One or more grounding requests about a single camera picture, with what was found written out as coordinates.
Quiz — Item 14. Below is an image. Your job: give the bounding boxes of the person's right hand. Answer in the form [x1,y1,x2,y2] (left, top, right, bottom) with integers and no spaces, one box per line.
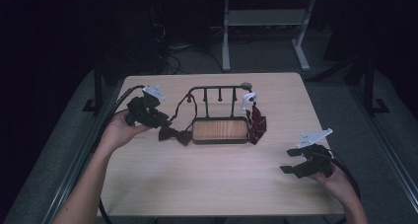
[310,169,355,206]

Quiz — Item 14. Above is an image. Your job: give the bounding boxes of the black bow tie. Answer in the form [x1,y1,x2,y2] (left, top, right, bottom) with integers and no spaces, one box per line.
[158,93,198,147]

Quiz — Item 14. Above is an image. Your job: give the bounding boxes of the black floor cables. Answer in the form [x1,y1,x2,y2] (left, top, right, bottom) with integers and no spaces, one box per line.
[162,45,225,76]

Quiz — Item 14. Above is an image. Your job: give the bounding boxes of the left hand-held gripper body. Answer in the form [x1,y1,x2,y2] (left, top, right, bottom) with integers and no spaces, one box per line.
[125,85,166,128]

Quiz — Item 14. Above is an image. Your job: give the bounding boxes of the dark red striped bow tie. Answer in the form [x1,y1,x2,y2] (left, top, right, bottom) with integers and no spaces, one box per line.
[242,91,267,145]

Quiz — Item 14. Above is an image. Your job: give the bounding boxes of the person's left hand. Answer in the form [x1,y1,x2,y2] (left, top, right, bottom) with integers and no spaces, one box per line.
[98,110,152,154]

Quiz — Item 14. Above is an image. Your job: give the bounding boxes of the black metal stand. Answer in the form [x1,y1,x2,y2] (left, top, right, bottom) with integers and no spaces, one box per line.
[363,52,390,115]
[82,57,104,114]

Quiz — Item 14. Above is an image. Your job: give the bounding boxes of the black rack with wooden tray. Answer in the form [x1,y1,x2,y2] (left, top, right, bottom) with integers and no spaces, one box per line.
[186,84,254,145]

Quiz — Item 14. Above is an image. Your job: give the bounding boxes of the white metal table frame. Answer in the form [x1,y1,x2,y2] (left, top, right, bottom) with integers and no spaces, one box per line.
[221,0,317,72]

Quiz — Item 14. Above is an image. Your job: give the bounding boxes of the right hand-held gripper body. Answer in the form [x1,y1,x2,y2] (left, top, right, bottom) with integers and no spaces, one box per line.
[294,128,334,180]

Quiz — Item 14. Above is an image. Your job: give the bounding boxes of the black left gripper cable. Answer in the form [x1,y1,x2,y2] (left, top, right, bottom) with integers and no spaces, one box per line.
[93,84,146,224]

